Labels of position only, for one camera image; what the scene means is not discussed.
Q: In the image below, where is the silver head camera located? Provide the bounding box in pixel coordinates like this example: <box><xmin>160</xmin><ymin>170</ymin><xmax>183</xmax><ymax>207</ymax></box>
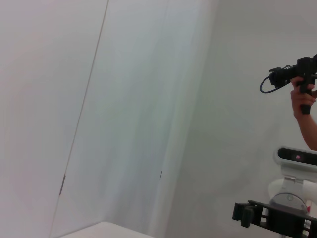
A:
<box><xmin>274</xmin><ymin>147</ymin><xmax>317</xmax><ymax>172</ymax></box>

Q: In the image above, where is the person's forearm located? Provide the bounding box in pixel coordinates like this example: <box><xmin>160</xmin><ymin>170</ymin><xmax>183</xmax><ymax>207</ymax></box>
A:
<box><xmin>293</xmin><ymin>113</ymin><xmax>317</xmax><ymax>151</ymax></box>

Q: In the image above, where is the black handheld camera rig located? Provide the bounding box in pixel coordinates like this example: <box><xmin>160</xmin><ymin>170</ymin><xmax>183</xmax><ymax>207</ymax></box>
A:
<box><xmin>268</xmin><ymin>53</ymin><xmax>317</xmax><ymax>115</ymax></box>

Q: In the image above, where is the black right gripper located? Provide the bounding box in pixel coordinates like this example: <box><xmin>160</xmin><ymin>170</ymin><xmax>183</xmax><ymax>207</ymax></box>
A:
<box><xmin>232</xmin><ymin>199</ymin><xmax>317</xmax><ymax>238</ymax></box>

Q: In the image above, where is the blue camera rig cable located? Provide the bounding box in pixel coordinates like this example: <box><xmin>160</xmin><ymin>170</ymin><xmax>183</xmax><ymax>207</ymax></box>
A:
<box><xmin>259</xmin><ymin>75</ymin><xmax>293</xmax><ymax>94</ymax></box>

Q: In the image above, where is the person's hand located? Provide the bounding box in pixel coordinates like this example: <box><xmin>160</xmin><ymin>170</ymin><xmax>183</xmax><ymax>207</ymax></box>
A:
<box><xmin>290</xmin><ymin>76</ymin><xmax>317</xmax><ymax>118</ymax></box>

